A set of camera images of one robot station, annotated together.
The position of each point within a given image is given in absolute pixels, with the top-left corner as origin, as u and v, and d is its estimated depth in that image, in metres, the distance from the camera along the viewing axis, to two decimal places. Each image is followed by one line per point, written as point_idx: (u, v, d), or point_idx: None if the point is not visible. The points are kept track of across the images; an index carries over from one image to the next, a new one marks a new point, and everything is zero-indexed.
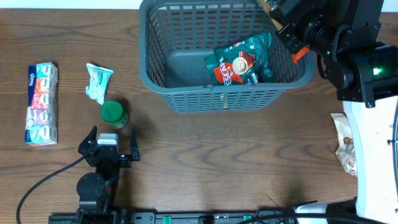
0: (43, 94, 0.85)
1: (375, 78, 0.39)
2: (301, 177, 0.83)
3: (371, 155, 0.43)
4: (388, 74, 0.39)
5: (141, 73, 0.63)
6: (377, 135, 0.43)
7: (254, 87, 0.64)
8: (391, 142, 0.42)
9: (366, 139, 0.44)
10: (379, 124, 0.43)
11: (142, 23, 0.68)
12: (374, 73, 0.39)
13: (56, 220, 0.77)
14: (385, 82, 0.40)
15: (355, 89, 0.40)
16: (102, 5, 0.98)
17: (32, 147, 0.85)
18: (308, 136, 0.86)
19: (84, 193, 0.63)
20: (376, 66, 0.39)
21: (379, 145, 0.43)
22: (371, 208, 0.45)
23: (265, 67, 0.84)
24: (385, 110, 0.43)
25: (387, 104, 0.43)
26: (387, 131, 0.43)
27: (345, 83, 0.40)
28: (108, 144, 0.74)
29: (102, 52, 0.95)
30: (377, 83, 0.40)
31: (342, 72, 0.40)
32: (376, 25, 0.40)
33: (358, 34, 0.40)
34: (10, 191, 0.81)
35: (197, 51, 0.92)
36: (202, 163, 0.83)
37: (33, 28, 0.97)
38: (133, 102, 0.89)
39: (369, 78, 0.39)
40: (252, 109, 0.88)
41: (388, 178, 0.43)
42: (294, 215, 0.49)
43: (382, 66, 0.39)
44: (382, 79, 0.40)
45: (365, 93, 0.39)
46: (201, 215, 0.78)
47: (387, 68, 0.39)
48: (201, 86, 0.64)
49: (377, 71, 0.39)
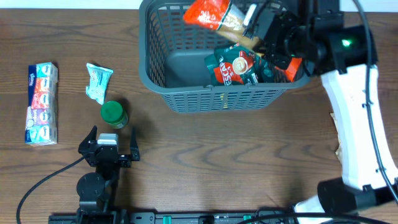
0: (43, 94, 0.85)
1: (346, 50, 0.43)
2: (301, 177, 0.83)
3: (349, 119, 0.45)
4: (357, 46, 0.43)
5: (141, 73, 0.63)
6: (352, 101, 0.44)
7: (254, 87, 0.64)
8: (365, 105, 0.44)
9: (344, 105, 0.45)
10: (353, 90, 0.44)
11: (142, 23, 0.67)
12: (344, 44, 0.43)
13: (56, 220, 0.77)
14: (356, 53, 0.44)
15: (330, 62, 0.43)
16: (102, 5, 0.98)
17: (32, 147, 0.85)
18: (308, 136, 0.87)
19: (84, 193, 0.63)
20: (346, 39, 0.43)
21: (355, 109, 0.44)
22: (354, 170, 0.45)
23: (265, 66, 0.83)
24: (357, 77, 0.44)
25: (361, 74, 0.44)
26: (361, 96, 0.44)
27: (319, 56, 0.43)
28: (108, 144, 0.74)
29: (102, 52, 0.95)
30: (349, 53, 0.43)
31: (316, 46, 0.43)
32: (340, 14, 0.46)
33: (326, 18, 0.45)
34: (10, 191, 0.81)
35: (197, 51, 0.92)
36: (202, 163, 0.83)
37: (33, 28, 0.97)
38: (133, 102, 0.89)
39: (340, 48, 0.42)
40: (252, 109, 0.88)
41: (366, 140, 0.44)
42: (295, 214, 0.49)
43: (351, 40, 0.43)
44: (352, 51, 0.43)
45: (337, 60, 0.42)
46: (201, 215, 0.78)
47: (356, 41, 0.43)
48: (201, 86, 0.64)
49: (346, 43, 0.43)
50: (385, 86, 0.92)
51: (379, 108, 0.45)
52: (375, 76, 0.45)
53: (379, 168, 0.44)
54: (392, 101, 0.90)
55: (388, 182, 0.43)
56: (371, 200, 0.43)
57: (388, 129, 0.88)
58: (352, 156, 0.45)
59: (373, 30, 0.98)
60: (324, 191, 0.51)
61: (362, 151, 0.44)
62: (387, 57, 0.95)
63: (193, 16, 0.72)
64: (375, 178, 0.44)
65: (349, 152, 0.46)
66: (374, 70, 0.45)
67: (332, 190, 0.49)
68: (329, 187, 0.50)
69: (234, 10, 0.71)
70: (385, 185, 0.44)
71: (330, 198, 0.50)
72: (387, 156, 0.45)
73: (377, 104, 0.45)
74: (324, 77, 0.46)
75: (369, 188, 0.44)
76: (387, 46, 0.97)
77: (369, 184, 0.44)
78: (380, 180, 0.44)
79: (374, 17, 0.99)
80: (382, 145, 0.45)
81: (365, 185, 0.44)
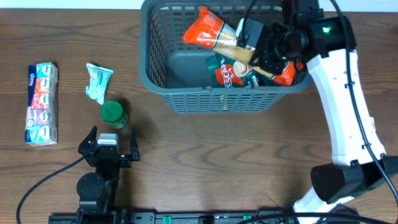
0: (43, 94, 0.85)
1: (327, 35, 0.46)
2: (301, 177, 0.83)
3: (334, 98, 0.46)
4: (337, 32, 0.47)
5: (142, 73, 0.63)
6: (336, 82, 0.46)
7: (253, 90, 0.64)
8: (347, 85, 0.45)
9: (328, 86, 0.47)
10: (336, 71, 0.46)
11: (143, 23, 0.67)
12: (324, 32, 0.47)
13: (56, 220, 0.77)
14: (336, 39, 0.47)
15: (313, 48, 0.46)
16: (102, 5, 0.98)
17: (32, 147, 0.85)
18: (308, 136, 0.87)
19: (84, 193, 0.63)
20: (324, 27, 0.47)
21: (337, 89, 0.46)
22: (342, 148, 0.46)
23: None
24: (339, 60, 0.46)
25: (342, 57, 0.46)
26: (343, 77, 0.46)
27: (304, 43, 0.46)
28: (108, 144, 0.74)
29: (102, 52, 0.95)
30: (329, 39, 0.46)
31: (300, 35, 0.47)
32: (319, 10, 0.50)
33: (307, 12, 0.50)
34: (10, 191, 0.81)
35: (198, 51, 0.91)
36: (202, 163, 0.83)
37: (33, 28, 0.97)
38: (133, 102, 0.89)
39: (320, 35, 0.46)
40: (252, 111, 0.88)
41: (351, 117, 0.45)
42: (294, 214, 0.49)
43: (329, 28, 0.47)
44: (331, 37, 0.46)
45: (319, 44, 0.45)
46: (201, 215, 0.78)
47: (334, 28, 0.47)
48: (201, 88, 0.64)
49: (326, 30, 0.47)
50: (385, 86, 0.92)
51: (361, 88, 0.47)
52: (356, 59, 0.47)
53: (364, 144, 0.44)
54: (392, 101, 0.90)
55: (374, 157, 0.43)
56: (359, 176, 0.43)
57: (389, 129, 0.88)
58: (339, 134, 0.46)
59: (372, 30, 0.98)
60: (318, 177, 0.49)
61: (348, 128, 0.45)
62: (387, 57, 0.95)
63: (193, 37, 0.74)
64: (362, 155, 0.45)
65: (336, 130, 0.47)
66: (354, 54, 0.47)
67: (324, 172, 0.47)
68: (321, 170, 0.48)
69: (227, 28, 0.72)
70: (372, 161, 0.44)
71: (323, 182, 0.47)
72: (372, 134, 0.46)
73: (359, 84, 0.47)
74: (309, 63, 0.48)
75: (356, 163, 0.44)
76: (387, 46, 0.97)
77: (356, 160, 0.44)
78: (367, 155, 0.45)
79: (374, 17, 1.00)
80: (367, 124, 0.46)
81: (352, 161, 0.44)
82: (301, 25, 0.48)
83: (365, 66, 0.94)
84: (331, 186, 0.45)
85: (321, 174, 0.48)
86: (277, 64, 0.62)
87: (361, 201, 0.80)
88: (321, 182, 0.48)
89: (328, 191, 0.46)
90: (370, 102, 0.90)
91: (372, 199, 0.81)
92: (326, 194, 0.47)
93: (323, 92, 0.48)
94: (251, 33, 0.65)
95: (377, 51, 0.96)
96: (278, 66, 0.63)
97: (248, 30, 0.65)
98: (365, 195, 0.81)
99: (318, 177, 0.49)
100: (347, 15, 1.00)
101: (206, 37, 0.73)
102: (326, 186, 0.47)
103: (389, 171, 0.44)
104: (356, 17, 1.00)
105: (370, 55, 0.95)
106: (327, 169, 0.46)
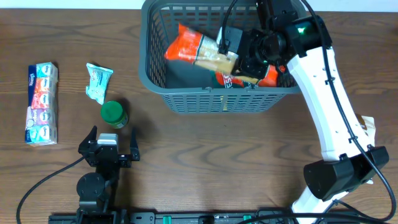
0: (43, 94, 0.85)
1: (302, 35, 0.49)
2: (301, 177, 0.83)
3: (316, 96, 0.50)
4: (313, 30, 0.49)
5: (141, 73, 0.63)
6: (316, 79, 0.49)
7: (253, 91, 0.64)
8: (328, 81, 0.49)
9: (310, 85, 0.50)
10: (315, 70, 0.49)
11: (144, 23, 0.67)
12: (299, 32, 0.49)
13: (56, 220, 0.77)
14: (311, 38, 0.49)
15: (290, 48, 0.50)
16: (102, 5, 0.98)
17: (32, 147, 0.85)
18: (308, 136, 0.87)
19: (84, 193, 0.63)
20: (300, 27, 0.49)
21: (319, 87, 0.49)
22: (331, 144, 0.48)
23: None
24: (316, 58, 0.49)
25: (319, 55, 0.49)
26: (323, 74, 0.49)
27: (280, 45, 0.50)
28: (108, 144, 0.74)
29: (103, 52, 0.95)
30: (305, 39, 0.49)
31: (277, 38, 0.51)
32: (293, 13, 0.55)
33: (282, 18, 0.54)
34: (10, 191, 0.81)
35: None
36: (202, 163, 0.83)
37: (33, 28, 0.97)
38: (133, 102, 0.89)
39: (296, 35, 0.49)
40: (252, 112, 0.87)
41: (334, 112, 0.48)
42: (294, 214, 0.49)
43: (305, 28, 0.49)
44: (308, 37, 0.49)
45: (295, 45, 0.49)
46: (201, 215, 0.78)
47: (310, 28, 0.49)
48: (201, 88, 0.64)
49: (301, 30, 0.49)
50: (385, 86, 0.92)
51: (341, 83, 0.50)
52: (333, 56, 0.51)
53: (351, 138, 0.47)
54: (392, 101, 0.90)
55: (361, 150, 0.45)
56: (348, 170, 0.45)
57: (389, 129, 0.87)
58: (326, 131, 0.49)
59: (372, 30, 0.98)
60: (311, 176, 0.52)
61: (333, 123, 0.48)
62: (387, 56, 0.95)
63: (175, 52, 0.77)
64: (350, 149, 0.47)
65: (323, 127, 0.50)
66: (331, 51, 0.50)
67: (316, 169, 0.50)
68: (314, 168, 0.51)
69: (206, 41, 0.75)
70: (359, 152, 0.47)
71: (316, 180, 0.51)
72: (358, 127, 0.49)
73: (339, 80, 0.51)
74: (289, 64, 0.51)
75: (345, 157, 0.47)
76: (387, 46, 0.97)
77: (344, 154, 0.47)
78: (354, 148, 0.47)
79: (374, 17, 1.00)
80: (351, 117, 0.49)
81: (341, 155, 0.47)
82: (279, 29, 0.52)
83: (365, 66, 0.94)
84: (324, 183, 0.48)
85: (314, 173, 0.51)
86: (259, 68, 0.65)
87: (362, 201, 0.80)
88: (315, 180, 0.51)
89: (321, 188, 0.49)
90: (370, 102, 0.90)
91: (372, 199, 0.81)
92: (320, 191, 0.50)
93: (306, 91, 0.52)
94: (232, 40, 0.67)
95: (377, 51, 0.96)
96: (261, 71, 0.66)
97: (228, 37, 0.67)
98: (365, 195, 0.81)
99: (311, 176, 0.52)
100: (347, 15, 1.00)
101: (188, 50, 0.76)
102: (319, 183, 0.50)
103: (377, 162, 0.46)
104: (356, 17, 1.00)
105: (370, 55, 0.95)
106: (319, 167, 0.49)
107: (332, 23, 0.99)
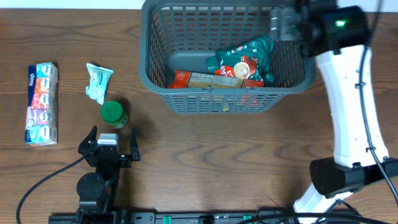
0: (43, 94, 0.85)
1: (341, 30, 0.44)
2: (301, 177, 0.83)
3: (342, 98, 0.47)
4: (353, 25, 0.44)
5: (141, 74, 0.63)
6: (346, 81, 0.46)
7: (254, 91, 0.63)
8: (357, 86, 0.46)
9: (337, 85, 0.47)
10: (347, 70, 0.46)
11: (144, 23, 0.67)
12: (338, 25, 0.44)
13: (56, 220, 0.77)
14: (353, 33, 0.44)
15: (324, 43, 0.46)
16: (102, 5, 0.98)
17: (33, 147, 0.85)
18: (308, 136, 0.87)
19: (84, 193, 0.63)
20: (341, 19, 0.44)
21: (347, 89, 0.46)
22: (346, 149, 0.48)
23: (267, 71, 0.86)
24: (351, 58, 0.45)
25: (355, 56, 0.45)
26: (354, 77, 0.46)
27: (315, 35, 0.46)
28: (108, 144, 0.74)
29: (102, 52, 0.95)
30: (344, 33, 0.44)
31: (313, 28, 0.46)
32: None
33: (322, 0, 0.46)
34: (10, 191, 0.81)
35: (199, 52, 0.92)
36: (202, 163, 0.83)
37: (32, 28, 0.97)
38: (133, 102, 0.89)
39: (334, 30, 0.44)
40: (252, 112, 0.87)
41: (357, 118, 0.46)
42: (295, 214, 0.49)
43: (346, 20, 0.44)
44: (348, 31, 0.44)
45: (331, 40, 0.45)
46: (201, 215, 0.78)
47: (351, 20, 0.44)
48: (201, 88, 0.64)
49: (341, 23, 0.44)
50: (385, 86, 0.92)
51: (371, 88, 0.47)
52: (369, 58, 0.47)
53: (369, 148, 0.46)
54: (392, 101, 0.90)
55: (377, 161, 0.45)
56: (359, 178, 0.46)
57: (389, 129, 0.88)
58: (344, 134, 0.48)
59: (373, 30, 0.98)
60: (318, 173, 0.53)
61: (354, 129, 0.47)
62: (388, 57, 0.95)
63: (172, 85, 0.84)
64: (365, 158, 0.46)
65: (341, 129, 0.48)
66: (369, 52, 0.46)
67: (324, 168, 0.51)
68: (322, 167, 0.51)
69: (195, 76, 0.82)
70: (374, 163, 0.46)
71: (323, 178, 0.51)
72: (379, 137, 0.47)
73: (369, 85, 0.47)
74: (319, 57, 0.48)
75: (359, 166, 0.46)
76: (386, 46, 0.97)
77: (358, 163, 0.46)
78: (370, 158, 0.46)
79: None
80: (373, 125, 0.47)
81: (355, 163, 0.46)
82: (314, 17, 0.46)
83: None
84: (329, 183, 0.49)
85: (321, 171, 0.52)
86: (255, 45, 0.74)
87: (362, 201, 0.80)
88: (321, 178, 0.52)
89: (326, 186, 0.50)
90: None
91: (372, 199, 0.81)
92: (324, 189, 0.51)
93: (332, 89, 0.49)
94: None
95: (377, 51, 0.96)
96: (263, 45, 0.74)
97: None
98: (365, 195, 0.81)
99: (318, 173, 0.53)
100: None
101: (181, 78, 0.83)
102: (324, 182, 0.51)
103: (389, 174, 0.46)
104: None
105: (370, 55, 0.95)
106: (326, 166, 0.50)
107: None
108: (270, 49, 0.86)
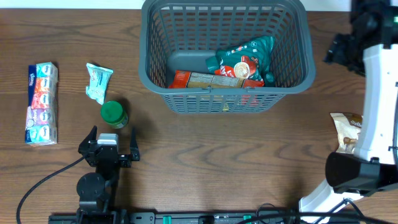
0: (43, 94, 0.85)
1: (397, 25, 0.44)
2: (301, 177, 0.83)
3: (380, 91, 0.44)
4: None
5: (141, 74, 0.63)
6: (388, 76, 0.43)
7: (254, 91, 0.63)
8: None
9: (377, 78, 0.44)
10: (392, 66, 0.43)
11: (144, 23, 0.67)
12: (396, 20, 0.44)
13: (56, 220, 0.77)
14: None
15: (377, 35, 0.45)
16: (102, 5, 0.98)
17: (33, 147, 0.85)
18: (308, 136, 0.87)
19: (84, 193, 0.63)
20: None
21: (388, 85, 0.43)
22: (370, 142, 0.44)
23: (267, 71, 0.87)
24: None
25: None
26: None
27: (370, 26, 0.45)
28: (108, 144, 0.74)
29: (102, 52, 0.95)
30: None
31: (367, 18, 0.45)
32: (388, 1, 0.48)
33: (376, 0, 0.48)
34: (10, 191, 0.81)
35: (199, 52, 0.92)
36: (202, 163, 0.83)
37: (32, 28, 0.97)
38: (133, 102, 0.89)
39: (390, 24, 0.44)
40: (252, 112, 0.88)
41: (390, 114, 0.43)
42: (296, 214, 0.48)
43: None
44: None
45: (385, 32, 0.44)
46: (201, 215, 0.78)
47: None
48: (201, 88, 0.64)
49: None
50: None
51: None
52: None
53: (392, 147, 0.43)
54: None
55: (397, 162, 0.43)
56: (373, 173, 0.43)
57: None
58: (371, 127, 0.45)
59: None
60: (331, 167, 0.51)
61: (385, 125, 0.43)
62: None
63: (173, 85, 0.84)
64: (385, 155, 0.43)
65: (370, 122, 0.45)
66: None
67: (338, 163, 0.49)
68: (337, 160, 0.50)
69: (194, 76, 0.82)
70: (393, 163, 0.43)
71: (335, 172, 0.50)
72: None
73: None
74: (368, 50, 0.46)
75: (376, 161, 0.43)
76: None
77: (377, 158, 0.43)
78: (390, 157, 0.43)
79: None
80: None
81: (373, 158, 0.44)
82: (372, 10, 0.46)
83: None
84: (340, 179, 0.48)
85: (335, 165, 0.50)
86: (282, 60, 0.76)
87: (361, 201, 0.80)
88: (333, 171, 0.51)
89: (336, 182, 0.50)
90: None
91: (372, 199, 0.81)
92: (334, 183, 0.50)
93: (370, 83, 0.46)
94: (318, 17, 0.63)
95: None
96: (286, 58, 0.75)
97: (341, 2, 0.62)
98: None
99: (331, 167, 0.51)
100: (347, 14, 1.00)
101: (181, 78, 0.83)
102: (335, 176, 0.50)
103: None
104: None
105: None
106: (342, 161, 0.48)
107: (333, 23, 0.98)
108: (270, 49, 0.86)
